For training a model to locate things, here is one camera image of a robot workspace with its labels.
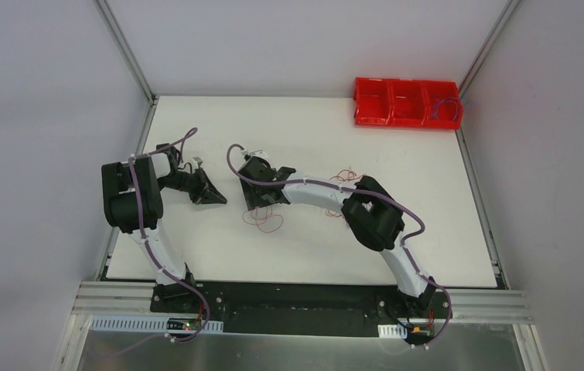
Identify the white slotted cable duct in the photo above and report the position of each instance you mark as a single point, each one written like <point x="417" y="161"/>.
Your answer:
<point x="145" y="324"/>

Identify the aluminium front rail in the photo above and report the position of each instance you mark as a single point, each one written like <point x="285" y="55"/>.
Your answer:
<point x="468" y="305"/>

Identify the left aluminium frame post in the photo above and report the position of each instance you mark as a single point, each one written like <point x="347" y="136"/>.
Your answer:
<point x="122" y="44"/>

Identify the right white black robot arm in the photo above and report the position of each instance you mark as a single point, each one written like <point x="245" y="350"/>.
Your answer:
<point x="377" y="221"/>

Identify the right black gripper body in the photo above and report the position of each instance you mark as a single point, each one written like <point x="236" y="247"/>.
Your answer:
<point x="250" y="189"/>

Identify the red three-compartment plastic bin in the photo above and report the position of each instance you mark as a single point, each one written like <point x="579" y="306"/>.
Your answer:
<point x="401" y="103"/>

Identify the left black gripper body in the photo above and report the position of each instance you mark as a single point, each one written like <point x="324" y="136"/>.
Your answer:
<point x="199" y="189"/>

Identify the right aluminium frame post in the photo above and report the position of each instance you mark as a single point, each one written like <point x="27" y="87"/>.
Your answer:
<point x="504" y="18"/>

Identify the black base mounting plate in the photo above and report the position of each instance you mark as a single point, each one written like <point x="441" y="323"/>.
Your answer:
<point x="301" y="309"/>

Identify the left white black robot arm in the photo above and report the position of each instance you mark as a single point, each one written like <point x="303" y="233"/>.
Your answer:
<point x="133" y="203"/>

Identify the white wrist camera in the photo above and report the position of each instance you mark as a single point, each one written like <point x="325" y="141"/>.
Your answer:
<point x="256" y="153"/>
<point x="196" y="162"/>

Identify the aluminium frame post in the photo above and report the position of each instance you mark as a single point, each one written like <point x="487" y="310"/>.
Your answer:
<point x="504" y="18"/>
<point x="122" y="44"/>

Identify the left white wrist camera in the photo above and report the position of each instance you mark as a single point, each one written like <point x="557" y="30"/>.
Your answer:
<point x="196" y="162"/>

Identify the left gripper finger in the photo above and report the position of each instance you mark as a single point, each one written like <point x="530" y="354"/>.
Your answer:
<point x="207" y="199"/>
<point x="208" y="187"/>

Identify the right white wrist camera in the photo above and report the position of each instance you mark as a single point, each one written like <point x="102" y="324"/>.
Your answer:
<point x="256" y="153"/>

